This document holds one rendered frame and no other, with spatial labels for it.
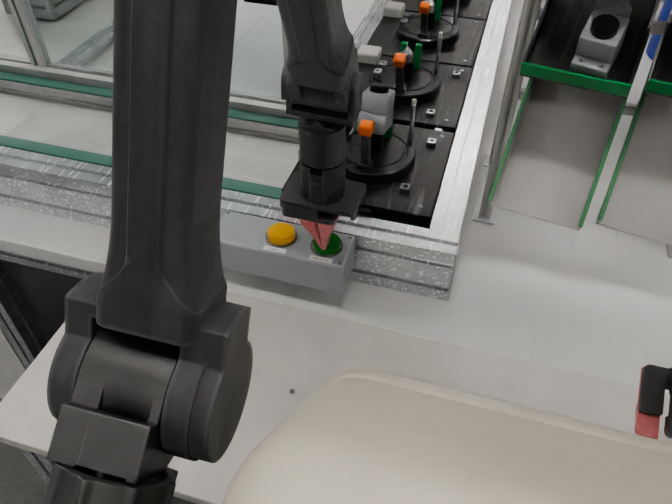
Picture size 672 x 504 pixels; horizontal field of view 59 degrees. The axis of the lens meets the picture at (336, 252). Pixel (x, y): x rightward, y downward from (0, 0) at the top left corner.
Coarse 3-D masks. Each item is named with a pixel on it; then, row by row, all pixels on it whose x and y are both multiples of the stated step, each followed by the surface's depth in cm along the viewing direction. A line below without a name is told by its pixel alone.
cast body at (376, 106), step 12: (372, 84) 92; (384, 84) 93; (372, 96) 92; (384, 96) 91; (372, 108) 92; (384, 108) 92; (360, 120) 93; (372, 120) 92; (384, 120) 92; (384, 132) 93
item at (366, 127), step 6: (366, 120) 89; (360, 126) 88; (366, 126) 88; (372, 126) 89; (360, 132) 89; (366, 132) 89; (372, 132) 90; (366, 138) 90; (366, 144) 91; (366, 150) 92; (366, 156) 93; (366, 162) 94
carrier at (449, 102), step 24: (360, 48) 125; (408, 48) 112; (360, 72) 122; (384, 72) 118; (408, 72) 114; (432, 72) 118; (408, 96) 111; (432, 96) 114; (456, 96) 115; (408, 120) 109; (432, 120) 109; (456, 120) 109
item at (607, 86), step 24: (552, 0) 79; (576, 0) 79; (648, 0) 77; (552, 24) 78; (576, 24) 77; (648, 24) 74; (528, 48) 75; (552, 48) 77; (624, 48) 75; (528, 72) 75; (552, 72) 73; (624, 72) 73; (624, 96) 72
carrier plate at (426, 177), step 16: (400, 128) 107; (416, 128) 107; (416, 144) 103; (448, 144) 103; (416, 160) 100; (432, 160) 100; (416, 176) 97; (432, 176) 97; (368, 192) 94; (384, 192) 94; (416, 192) 94; (432, 192) 94; (368, 208) 92; (384, 208) 91; (400, 208) 91; (416, 208) 91; (432, 208) 91
